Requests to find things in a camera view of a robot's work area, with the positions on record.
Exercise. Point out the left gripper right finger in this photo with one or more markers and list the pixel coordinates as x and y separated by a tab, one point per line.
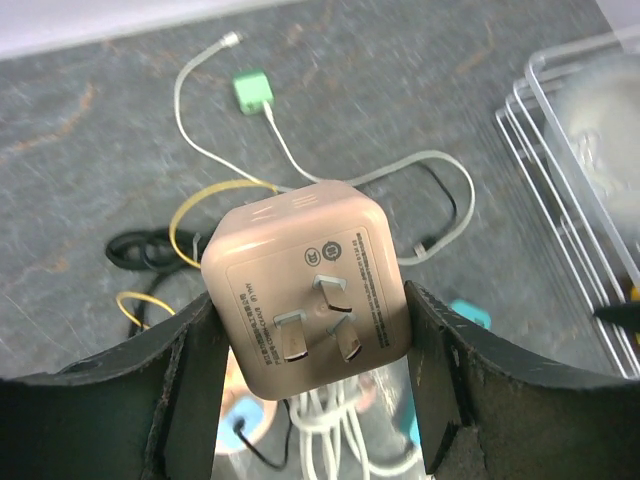
489	409

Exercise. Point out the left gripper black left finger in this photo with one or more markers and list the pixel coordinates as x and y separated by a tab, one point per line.
147	408

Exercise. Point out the blue charger plug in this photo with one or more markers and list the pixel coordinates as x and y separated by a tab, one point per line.
240	425

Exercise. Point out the pink cube socket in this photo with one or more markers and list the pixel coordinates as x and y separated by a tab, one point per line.
308	288

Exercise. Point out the light green plug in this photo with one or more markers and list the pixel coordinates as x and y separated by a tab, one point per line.
252	90

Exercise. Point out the yellow bowl front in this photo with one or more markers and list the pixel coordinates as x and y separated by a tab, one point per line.
634	316

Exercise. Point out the white wire dish rack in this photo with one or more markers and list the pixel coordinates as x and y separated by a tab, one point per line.
603	269

